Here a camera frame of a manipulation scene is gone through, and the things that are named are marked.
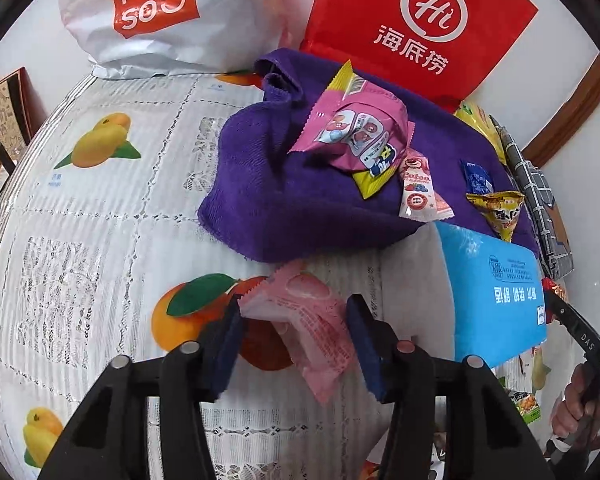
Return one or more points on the yellow triangular snack packet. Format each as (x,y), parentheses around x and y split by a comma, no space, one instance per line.
(502,212)

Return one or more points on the magenta snack packet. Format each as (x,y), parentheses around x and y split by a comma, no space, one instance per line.
(340,125)

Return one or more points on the light pink snack packet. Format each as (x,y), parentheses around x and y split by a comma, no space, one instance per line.
(310,310)

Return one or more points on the grey checked cloth with star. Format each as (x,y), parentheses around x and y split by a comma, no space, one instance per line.
(545,220)

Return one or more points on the blue tissue pack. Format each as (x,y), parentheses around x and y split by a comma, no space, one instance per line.
(490,300)

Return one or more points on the white plastic bag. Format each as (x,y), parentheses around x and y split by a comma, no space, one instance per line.
(205,25)

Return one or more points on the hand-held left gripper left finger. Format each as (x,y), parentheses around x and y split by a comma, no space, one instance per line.
(227,350)

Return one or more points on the purple towel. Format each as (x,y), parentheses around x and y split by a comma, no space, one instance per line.
(270,190)

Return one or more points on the yellow chips bag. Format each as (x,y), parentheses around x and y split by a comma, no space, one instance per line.
(475,122)

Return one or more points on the red snack packet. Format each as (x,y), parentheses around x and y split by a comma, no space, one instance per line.
(554,287)

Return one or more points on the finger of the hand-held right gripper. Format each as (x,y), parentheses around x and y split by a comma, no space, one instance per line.
(577,332)

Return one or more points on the green snack packet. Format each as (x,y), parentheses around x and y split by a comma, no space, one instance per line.
(527,405)

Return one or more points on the person's right hand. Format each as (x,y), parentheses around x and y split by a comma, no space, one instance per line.
(572,395)

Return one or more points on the brown patterned book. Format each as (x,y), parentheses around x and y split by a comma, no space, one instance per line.
(7,110)

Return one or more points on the red paper bag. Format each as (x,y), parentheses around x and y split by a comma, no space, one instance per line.
(360,25)

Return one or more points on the brown wooden door frame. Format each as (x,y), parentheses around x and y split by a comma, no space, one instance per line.
(575,110)

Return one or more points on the bear print snack packet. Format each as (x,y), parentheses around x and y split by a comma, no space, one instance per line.
(420,195)

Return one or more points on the blue snack packet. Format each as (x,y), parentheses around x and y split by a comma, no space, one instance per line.
(477,180)

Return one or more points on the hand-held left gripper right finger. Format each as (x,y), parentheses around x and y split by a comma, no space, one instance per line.
(365,345)

